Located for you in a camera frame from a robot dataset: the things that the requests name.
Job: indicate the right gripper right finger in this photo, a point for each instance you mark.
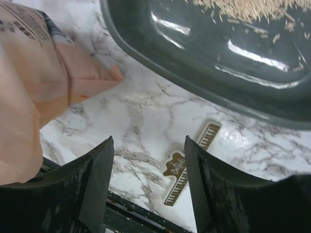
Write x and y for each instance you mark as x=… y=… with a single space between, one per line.
x=228 y=200

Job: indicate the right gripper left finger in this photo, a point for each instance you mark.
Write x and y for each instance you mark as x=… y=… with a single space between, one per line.
x=67 y=199

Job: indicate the orange cat litter bag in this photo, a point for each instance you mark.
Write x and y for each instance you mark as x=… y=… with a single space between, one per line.
x=42 y=72

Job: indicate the dark green litter tray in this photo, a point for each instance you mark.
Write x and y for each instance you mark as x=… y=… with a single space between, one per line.
x=174 y=39

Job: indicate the beige litter pile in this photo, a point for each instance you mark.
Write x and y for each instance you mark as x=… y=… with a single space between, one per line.
x=251 y=11

